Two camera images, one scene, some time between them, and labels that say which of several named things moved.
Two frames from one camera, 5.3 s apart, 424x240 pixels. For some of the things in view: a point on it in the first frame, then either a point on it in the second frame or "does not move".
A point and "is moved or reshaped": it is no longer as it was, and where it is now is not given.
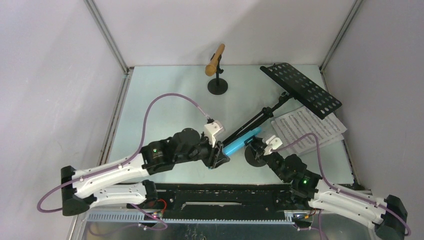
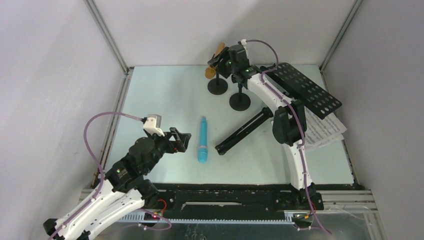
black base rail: (277, 199) does not move
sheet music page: (301, 127) does not move
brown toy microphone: (210, 69) does not move
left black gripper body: (207, 155) → (163, 145)
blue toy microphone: (227, 148) is moved or reshaped
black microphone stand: (250, 157) → (240, 101)
